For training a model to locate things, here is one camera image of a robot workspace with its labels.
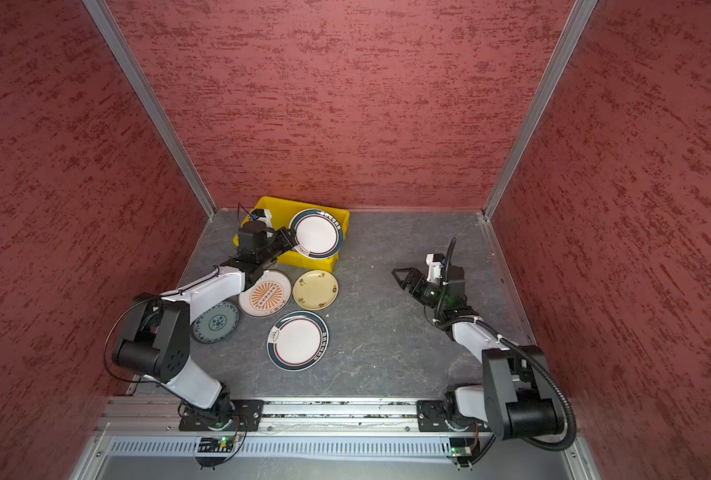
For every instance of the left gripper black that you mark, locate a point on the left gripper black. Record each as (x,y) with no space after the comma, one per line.
(289,243)

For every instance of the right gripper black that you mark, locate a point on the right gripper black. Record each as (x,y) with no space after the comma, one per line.
(412,273)

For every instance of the white plate green rim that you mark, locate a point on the white plate green rim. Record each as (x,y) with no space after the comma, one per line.
(298,341)
(320,235)

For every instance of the cream plate small motifs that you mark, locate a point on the cream plate small motifs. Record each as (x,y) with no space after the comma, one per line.
(316,290)

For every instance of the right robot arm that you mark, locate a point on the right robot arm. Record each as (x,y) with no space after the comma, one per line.
(517,397)

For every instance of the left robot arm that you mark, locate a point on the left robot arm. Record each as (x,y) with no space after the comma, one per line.
(155,337)

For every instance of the yellow plastic bin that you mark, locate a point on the yellow plastic bin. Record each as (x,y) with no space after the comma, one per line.
(283,212)

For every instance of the white plate orange sunburst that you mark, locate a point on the white plate orange sunburst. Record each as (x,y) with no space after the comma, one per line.
(268,296)

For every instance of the teal patterned small plate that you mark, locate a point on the teal patterned small plate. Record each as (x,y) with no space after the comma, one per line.
(217,324)

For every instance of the right controller board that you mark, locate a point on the right controller board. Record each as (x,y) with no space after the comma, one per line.
(462,451)

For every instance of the controller board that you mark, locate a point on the controller board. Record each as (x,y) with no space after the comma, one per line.
(462,451)
(217,446)

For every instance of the left controller board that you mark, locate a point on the left controller board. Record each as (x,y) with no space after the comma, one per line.
(217,446)

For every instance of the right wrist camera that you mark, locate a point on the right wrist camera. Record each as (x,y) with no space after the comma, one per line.
(435,264)

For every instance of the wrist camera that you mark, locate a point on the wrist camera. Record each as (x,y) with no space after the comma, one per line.
(435,264)
(262,215)

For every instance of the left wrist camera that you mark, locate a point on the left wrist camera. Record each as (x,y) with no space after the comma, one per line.
(262,215)

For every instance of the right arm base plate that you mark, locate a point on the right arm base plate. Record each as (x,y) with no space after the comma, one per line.
(432,417)

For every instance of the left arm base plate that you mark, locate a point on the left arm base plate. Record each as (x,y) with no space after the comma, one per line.
(226,415)

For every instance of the aluminium front rail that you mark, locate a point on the aluminium front rail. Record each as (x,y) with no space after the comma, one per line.
(282,416)

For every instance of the left aluminium corner post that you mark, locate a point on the left aluminium corner post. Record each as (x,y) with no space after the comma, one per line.
(111,32)

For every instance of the aluminium corner post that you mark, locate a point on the aluminium corner post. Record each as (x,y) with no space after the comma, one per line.
(111,32)
(578,17)

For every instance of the right aluminium corner post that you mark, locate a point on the right aluminium corner post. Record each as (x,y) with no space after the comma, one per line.
(578,17)

